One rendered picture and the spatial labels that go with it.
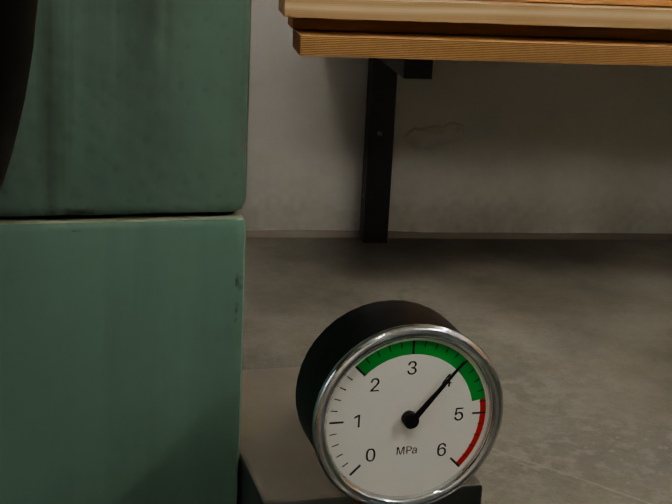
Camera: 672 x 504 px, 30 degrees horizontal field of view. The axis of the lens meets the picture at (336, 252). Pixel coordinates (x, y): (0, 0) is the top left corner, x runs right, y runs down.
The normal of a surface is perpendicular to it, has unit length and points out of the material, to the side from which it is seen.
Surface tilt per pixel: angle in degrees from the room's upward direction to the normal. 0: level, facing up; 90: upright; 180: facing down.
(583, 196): 90
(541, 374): 0
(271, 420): 0
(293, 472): 0
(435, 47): 90
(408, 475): 90
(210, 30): 90
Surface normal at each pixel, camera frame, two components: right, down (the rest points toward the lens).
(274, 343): 0.04, -0.96
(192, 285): 0.26, 0.29
